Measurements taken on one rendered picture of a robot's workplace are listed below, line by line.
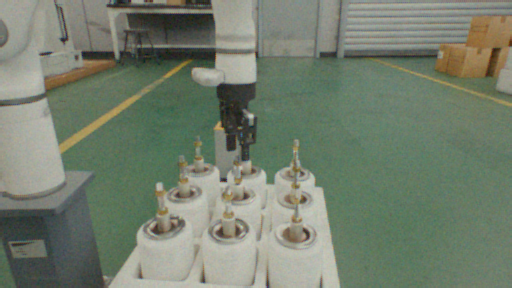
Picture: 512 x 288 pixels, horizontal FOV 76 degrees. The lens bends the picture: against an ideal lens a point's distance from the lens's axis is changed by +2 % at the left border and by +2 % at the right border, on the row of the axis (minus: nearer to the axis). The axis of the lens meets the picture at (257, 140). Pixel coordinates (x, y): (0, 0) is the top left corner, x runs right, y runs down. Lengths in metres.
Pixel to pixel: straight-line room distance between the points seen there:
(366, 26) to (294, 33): 1.13
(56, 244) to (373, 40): 5.43
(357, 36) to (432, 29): 1.18
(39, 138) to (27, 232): 0.17
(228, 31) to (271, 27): 4.92
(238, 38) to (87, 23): 5.53
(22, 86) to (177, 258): 0.38
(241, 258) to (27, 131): 0.42
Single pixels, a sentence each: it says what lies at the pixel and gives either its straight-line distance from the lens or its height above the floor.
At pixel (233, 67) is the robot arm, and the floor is 0.53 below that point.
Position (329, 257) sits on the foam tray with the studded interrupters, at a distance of 0.67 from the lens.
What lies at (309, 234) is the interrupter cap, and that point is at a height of 0.25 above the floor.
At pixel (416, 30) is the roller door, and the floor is 0.40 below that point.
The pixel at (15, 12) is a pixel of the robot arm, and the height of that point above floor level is 0.61.
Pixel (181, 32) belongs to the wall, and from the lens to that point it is 5.60.
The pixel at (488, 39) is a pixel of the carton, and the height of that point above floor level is 0.38.
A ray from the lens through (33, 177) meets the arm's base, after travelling 0.70.
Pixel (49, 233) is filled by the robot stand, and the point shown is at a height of 0.24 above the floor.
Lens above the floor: 0.61
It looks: 21 degrees down
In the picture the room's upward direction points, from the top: straight up
